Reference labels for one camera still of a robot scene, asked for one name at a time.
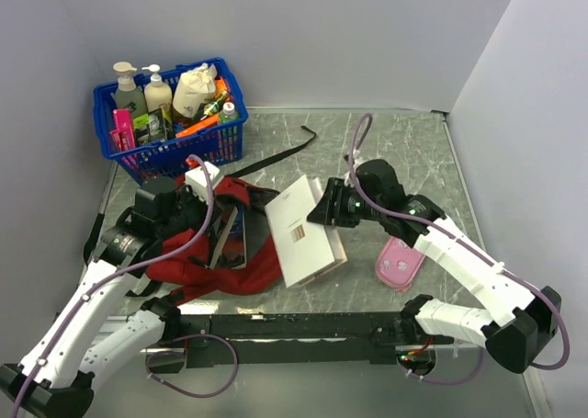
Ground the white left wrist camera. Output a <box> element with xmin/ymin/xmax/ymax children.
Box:
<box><xmin>185</xmin><ymin>162</ymin><xmax>223</xmax><ymax>202</ymax></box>

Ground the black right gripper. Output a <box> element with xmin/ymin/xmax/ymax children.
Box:
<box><xmin>306</xmin><ymin>176</ymin><xmax>384</xmax><ymax>229</ymax></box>

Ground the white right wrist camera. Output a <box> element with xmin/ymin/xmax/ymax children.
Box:
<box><xmin>344</xmin><ymin>150</ymin><xmax>365</xmax><ymax>187</ymax></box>

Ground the dark green box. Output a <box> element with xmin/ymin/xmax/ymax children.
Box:
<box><xmin>133</xmin><ymin>108</ymin><xmax>175</xmax><ymax>147</ymax></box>

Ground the cream pump bottle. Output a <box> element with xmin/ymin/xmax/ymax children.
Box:
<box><xmin>141</xmin><ymin>64</ymin><xmax>173</xmax><ymax>112</ymax></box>

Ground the red backpack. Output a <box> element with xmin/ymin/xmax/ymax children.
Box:
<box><xmin>82</xmin><ymin>124</ymin><xmax>318</xmax><ymax>307</ymax></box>

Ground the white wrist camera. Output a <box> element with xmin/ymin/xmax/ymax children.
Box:
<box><xmin>344</xmin><ymin>150</ymin><xmax>365</xmax><ymax>187</ymax></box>
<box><xmin>185</xmin><ymin>162</ymin><xmax>223</xmax><ymax>202</ymax></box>

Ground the beige cloth bag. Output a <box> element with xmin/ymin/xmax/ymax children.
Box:
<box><xmin>172</xmin><ymin>63</ymin><xmax>217</xmax><ymax>119</ymax></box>

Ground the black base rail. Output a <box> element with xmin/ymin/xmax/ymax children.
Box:
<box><xmin>148</xmin><ymin>312</ymin><xmax>453</xmax><ymax>368</ymax></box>

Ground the green glass bottle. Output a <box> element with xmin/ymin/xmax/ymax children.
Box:
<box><xmin>203</xmin><ymin>90</ymin><xmax>231</xmax><ymax>118</ymax></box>

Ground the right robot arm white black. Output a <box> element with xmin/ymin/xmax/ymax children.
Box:
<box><xmin>307</xmin><ymin>159</ymin><xmax>561</xmax><ymax>374</ymax></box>

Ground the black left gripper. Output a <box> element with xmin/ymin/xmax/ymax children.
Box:
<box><xmin>157</xmin><ymin>180</ymin><xmax>225</xmax><ymax>240</ymax></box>

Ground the grey-green pump bottle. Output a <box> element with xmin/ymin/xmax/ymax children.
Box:
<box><xmin>113</xmin><ymin>62</ymin><xmax>147</xmax><ymax>119</ymax></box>

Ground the Jane Eyre book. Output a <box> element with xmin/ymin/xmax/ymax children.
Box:
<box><xmin>209</xmin><ymin>204</ymin><xmax>247</xmax><ymax>269</ymax></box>

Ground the pink pencil case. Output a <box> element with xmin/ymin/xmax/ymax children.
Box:
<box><xmin>375</xmin><ymin>237</ymin><xmax>425</xmax><ymax>292</ymax></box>

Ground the pink box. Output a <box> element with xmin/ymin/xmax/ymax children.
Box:
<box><xmin>110</xmin><ymin>108</ymin><xmax>136</xmax><ymax>152</ymax></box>

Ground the white book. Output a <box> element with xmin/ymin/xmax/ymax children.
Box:
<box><xmin>265</xmin><ymin>175</ymin><xmax>347</xmax><ymax>288</ymax></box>

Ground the blue plastic basket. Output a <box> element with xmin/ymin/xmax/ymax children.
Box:
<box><xmin>93</xmin><ymin>57</ymin><xmax>250</xmax><ymax>188</ymax></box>

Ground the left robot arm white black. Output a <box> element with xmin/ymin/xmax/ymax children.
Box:
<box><xmin>1</xmin><ymin>176</ymin><xmax>215</xmax><ymax>417</ymax></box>

